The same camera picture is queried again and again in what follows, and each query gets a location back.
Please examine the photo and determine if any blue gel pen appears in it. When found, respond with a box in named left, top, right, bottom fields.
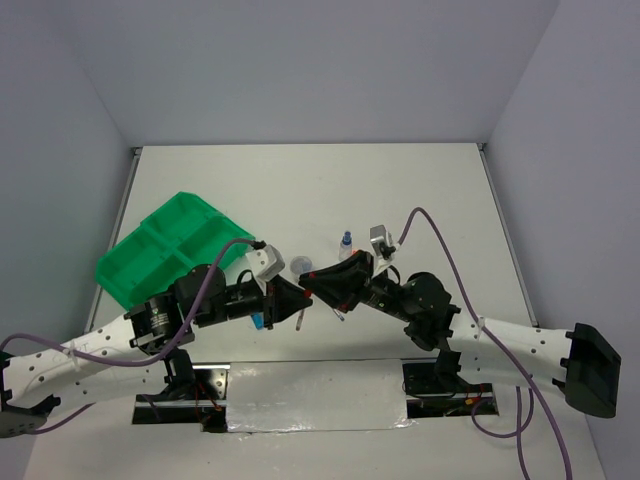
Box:
left=332, top=309, right=345, bottom=322

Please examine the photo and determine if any blue cap black highlighter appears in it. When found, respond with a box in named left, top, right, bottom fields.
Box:
left=251, top=313, right=264, bottom=330

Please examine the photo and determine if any clear blue spray bottle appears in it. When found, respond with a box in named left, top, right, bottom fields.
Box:
left=338, top=231, right=353, bottom=262

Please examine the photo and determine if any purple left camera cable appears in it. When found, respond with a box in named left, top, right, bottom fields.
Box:
left=0, top=239, right=266, bottom=434

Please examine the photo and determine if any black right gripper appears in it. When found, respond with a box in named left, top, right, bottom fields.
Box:
left=297, top=250, right=412, bottom=322

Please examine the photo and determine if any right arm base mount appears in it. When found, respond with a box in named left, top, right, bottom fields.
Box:
left=402, top=358, right=499, bottom=420

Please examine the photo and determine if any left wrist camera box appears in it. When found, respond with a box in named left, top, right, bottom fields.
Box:
left=245, top=244, right=285, bottom=282

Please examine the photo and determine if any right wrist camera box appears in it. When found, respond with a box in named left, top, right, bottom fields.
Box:
left=369, top=224, right=397, bottom=262

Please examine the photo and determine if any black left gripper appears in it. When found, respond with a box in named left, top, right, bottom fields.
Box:
left=194, top=269, right=313, bottom=327

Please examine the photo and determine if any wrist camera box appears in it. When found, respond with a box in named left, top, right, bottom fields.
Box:
left=245, top=244, right=285, bottom=282
left=369, top=224, right=397, bottom=262

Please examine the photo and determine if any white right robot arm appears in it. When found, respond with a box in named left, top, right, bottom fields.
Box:
left=299, top=251, right=621, bottom=418

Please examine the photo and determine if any clear plastic bottle cap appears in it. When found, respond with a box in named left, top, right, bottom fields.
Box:
left=289, top=256, right=313, bottom=277

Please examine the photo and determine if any green divided plastic tray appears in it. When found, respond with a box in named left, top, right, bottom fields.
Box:
left=95, top=192, right=254, bottom=310

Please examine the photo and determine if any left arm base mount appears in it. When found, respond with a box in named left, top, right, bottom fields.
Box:
left=131, top=349, right=231, bottom=434

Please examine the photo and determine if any red gel pen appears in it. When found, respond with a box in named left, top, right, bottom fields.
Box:
left=295, top=309, right=305, bottom=331

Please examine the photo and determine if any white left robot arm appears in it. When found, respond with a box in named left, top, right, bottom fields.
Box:
left=1, top=265, right=312, bottom=438

